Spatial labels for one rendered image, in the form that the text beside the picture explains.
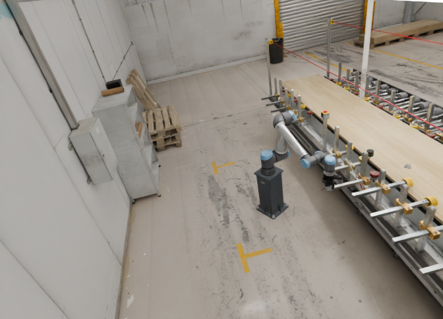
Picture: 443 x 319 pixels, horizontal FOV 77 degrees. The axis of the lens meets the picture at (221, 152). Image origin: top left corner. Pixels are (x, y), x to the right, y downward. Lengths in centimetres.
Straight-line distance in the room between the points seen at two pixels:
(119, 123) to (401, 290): 356
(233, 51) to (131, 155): 701
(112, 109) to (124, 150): 60
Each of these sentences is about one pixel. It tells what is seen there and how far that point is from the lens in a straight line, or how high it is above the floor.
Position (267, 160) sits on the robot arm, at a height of 82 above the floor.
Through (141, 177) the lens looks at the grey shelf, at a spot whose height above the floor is 42.
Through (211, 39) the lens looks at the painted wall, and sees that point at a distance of 1013.
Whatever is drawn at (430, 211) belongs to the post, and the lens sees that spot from 238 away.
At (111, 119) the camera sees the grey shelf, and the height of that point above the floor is 139.
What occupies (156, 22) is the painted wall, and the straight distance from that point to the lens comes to 995.
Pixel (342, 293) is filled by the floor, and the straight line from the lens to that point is 316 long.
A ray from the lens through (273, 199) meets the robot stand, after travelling 358.
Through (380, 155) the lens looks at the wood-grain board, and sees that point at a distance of 324.
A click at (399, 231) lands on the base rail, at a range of 278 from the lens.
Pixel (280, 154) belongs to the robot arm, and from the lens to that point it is 332.
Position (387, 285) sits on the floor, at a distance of 329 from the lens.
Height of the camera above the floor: 267
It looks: 31 degrees down
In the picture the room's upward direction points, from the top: 12 degrees counter-clockwise
